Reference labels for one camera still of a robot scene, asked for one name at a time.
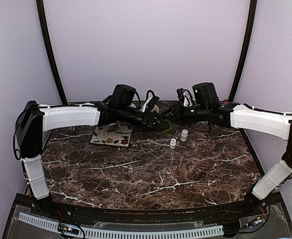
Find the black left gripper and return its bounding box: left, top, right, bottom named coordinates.
left=119, top=105, right=170, bottom=134

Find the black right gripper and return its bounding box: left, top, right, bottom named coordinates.
left=162, top=101, right=210, bottom=127

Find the white pill bottle orange label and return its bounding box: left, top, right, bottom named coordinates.
left=180, top=129, right=189, bottom=142

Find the green weekly pill organizer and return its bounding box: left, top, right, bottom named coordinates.
left=162, top=120, right=173, bottom=133

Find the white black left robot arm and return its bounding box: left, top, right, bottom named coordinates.
left=12, top=84, right=169, bottom=217

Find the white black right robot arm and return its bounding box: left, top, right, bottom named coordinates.
left=162, top=83, right=292, bottom=216

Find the beige printed ceramic mug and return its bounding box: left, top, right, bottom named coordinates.
left=151, top=105, right=159, bottom=113

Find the small white pill bottle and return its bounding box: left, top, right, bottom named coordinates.
left=169, top=138, right=178, bottom=149

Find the floral square ceramic plate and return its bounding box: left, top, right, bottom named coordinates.
left=90, top=122, right=133, bottom=147

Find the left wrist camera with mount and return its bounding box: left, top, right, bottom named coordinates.
left=139, top=90, right=160, bottom=113

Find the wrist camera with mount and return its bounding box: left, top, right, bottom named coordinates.
left=139, top=90, right=160, bottom=113
left=177, top=88, right=195, bottom=107

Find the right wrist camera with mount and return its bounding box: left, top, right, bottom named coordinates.
left=177, top=88, right=195, bottom=107

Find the white slotted cable duct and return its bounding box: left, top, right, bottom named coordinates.
left=17, top=212, right=224, bottom=239

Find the black right frame post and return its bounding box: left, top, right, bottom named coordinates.
left=228, top=0, right=258, bottom=102

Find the black frame post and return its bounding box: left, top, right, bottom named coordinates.
left=36, top=0, right=68, bottom=105
left=228, top=0, right=258, bottom=102

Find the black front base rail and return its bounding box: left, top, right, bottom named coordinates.
left=13, top=194, right=281, bottom=226

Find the black left frame post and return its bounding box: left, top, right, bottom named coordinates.
left=36, top=0, right=68, bottom=105

